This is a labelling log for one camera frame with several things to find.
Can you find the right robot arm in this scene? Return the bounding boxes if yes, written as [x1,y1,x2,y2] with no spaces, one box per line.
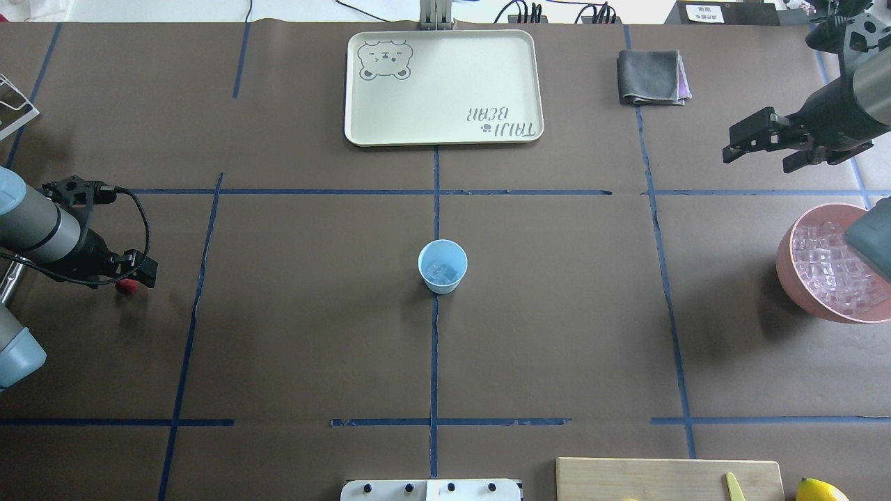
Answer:
[722,49,889,173]

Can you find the folded grey cloth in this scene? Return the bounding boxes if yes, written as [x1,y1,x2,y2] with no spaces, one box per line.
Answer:
[617,49,693,106]

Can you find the red strawberry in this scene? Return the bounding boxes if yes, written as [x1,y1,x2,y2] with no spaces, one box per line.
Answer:
[114,279,139,296]

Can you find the white camera pole base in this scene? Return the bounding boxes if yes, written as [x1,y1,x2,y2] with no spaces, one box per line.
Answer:
[340,478,524,500]

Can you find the lemon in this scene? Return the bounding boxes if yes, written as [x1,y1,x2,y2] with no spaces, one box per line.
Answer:
[795,477,849,501]

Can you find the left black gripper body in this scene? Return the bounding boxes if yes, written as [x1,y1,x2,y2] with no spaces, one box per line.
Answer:
[66,228,129,279]

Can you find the ice cubes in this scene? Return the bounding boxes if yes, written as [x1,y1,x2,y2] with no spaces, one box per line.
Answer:
[424,261,459,286]

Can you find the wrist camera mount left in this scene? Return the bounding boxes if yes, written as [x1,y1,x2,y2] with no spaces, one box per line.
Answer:
[38,175,120,208]

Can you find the light blue cup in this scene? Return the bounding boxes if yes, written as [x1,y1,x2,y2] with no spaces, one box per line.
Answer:
[417,240,468,295]

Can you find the yellow knife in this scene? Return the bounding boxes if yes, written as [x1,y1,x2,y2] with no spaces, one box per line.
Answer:
[725,472,746,501]

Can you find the pink bowl of ice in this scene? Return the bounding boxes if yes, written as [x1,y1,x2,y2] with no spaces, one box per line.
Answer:
[775,203,889,324]

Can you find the black box with label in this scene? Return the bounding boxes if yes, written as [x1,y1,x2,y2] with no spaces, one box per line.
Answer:
[664,1,782,26]

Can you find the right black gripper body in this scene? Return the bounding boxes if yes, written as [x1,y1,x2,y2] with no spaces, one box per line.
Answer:
[787,80,874,151]

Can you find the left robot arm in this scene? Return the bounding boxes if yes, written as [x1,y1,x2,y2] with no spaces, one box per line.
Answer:
[1,168,158,289]

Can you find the steel muddler rod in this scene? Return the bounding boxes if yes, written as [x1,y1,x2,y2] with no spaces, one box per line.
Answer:
[1,261,26,305]

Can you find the aluminium frame post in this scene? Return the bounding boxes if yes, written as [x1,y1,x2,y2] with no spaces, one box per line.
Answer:
[419,0,454,31]

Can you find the wooden cutting board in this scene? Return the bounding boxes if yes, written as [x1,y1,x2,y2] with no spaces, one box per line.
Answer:
[555,457,785,500]

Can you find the cream bear tray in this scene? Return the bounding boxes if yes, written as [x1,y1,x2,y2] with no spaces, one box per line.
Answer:
[344,29,544,147]

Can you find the white wire cup rack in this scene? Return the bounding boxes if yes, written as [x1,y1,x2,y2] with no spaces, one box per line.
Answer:
[0,74,40,141]

